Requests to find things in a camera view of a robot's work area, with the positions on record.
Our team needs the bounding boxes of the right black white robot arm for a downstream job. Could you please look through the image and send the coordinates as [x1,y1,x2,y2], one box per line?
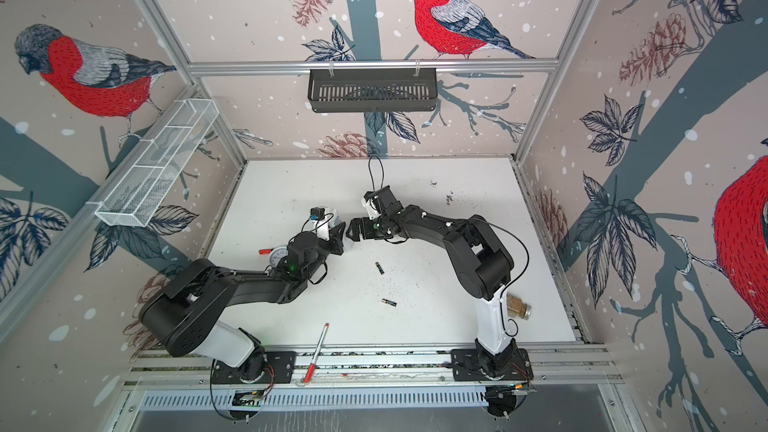
[346,186,517,380]

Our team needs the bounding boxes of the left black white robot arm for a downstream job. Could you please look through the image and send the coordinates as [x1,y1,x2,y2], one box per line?
[139,221,346,383]

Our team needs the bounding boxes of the black hanging basket shelf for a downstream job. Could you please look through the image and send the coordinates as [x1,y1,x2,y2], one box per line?
[307,68,438,113]

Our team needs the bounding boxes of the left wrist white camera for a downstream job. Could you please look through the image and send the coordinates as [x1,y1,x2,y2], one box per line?
[310,207,338,241]

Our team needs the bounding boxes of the right camera black cable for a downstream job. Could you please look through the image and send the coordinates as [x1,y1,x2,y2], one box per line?
[367,155,385,194]

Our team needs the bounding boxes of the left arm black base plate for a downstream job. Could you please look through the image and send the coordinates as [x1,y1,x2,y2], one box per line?
[210,351,297,385]

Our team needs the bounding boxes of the white wire mesh shelf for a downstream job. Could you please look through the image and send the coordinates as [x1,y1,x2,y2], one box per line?
[95,98,219,227]

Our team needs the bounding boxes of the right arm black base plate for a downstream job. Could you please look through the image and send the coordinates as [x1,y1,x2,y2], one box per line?
[450,344,534,382]

